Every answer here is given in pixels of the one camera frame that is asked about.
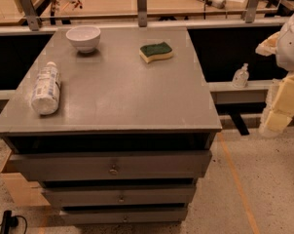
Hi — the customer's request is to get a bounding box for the grey drawer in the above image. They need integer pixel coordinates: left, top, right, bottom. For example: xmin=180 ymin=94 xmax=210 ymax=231
xmin=10 ymin=150 xmax=211 ymax=181
xmin=42 ymin=185 xmax=196 ymax=208
xmin=59 ymin=207 xmax=188 ymax=225

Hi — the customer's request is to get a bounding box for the cardboard box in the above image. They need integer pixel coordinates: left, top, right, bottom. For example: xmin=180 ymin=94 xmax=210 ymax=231
xmin=0 ymin=150 xmax=52 ymax=208

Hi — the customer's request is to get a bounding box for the metal railing bracket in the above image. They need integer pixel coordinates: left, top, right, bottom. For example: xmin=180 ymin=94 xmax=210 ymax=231
xmin=241 ymin=0 xmax=260 ymax=23
xmin=19 ymin=0 xmax=41 ymax=31
xmin=136 ymin=0 xmax=147 ymax=27

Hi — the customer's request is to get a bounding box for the green and yellow sponge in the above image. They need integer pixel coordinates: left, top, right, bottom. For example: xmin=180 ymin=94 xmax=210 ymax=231
xmin=139 ymin=42 xmax=173 ymax=63

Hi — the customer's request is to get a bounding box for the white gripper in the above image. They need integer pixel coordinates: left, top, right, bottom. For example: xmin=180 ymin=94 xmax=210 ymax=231
xmin=255 ymin=14 xmax=294 ymax=137

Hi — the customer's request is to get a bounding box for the bottom grey drawer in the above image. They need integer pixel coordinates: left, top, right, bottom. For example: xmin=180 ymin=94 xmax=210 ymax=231
xmin=59 ymin=207 xmax=188 ymax=225

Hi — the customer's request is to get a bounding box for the black power plug and cable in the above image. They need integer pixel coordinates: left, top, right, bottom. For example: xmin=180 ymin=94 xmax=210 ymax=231
xmin=0 ymin=210 xmax=28 ymax=234

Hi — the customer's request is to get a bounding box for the grey drawer cabinet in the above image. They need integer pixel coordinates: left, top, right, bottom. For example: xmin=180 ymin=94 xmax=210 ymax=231
xmin=0 ymin=28 xmax=221 ymax=212

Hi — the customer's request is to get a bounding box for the plastic bottle lying down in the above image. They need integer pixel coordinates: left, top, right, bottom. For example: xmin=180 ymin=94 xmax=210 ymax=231
xmin=31 ymin=61 xmax=61 ymax=115

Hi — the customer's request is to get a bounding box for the clear soap dispenser bottle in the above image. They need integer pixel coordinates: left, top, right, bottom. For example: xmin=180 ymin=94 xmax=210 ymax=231
xmin=232 ymin=63 xmax=249 ymax=89

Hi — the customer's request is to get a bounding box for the top grey drawer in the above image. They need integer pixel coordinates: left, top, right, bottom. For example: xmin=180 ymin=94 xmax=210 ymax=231
xmin=10 ymin=150 xmax=211 ymax=181

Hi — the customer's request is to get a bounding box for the middle metal railing bracket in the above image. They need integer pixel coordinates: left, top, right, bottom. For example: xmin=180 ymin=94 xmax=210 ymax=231
xmin=136 ymin=0 xmax=147 ymax=27

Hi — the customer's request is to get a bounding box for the white ceramic bowl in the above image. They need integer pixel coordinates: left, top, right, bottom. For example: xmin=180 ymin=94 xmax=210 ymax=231
xmin=66 ymin=25 xmax=101 ymax=53

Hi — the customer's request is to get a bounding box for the right metal railing bracket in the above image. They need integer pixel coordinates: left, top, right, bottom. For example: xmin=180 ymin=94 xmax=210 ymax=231
xmin=241 ymin=0 xmax=260 ymax=23

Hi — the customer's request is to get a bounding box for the left metal railing bracket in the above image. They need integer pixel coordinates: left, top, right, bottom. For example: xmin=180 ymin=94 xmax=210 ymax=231
xmin=19 ymin=0 xmax=41 ymax=31

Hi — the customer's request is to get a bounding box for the middle grey drawer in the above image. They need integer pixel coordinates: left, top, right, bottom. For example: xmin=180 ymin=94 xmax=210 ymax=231
xmin=42 ymin=185 xmax=196 ymax=208

